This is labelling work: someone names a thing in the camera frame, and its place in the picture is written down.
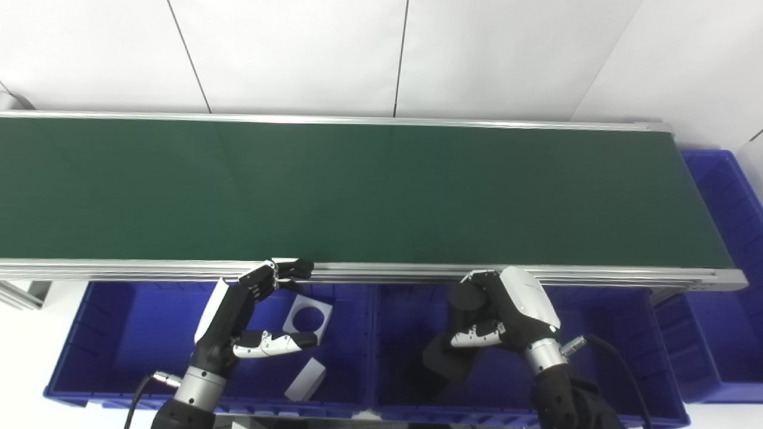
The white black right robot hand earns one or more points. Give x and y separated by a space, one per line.
524 304

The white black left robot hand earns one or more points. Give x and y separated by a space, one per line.
226 325

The black cylinder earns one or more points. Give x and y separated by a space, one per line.
441 363

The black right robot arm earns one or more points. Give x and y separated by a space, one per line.
566 393

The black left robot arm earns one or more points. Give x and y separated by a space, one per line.
191 399

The blue plastic bin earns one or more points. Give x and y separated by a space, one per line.
131 339
733 298
620 357

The white rectangular block part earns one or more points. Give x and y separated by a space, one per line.
305 381

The green conveyor belt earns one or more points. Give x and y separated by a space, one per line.
369 190

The aluminium conveyor leg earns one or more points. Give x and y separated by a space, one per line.
21 295

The white square plate with hole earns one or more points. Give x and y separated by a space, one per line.
292 325

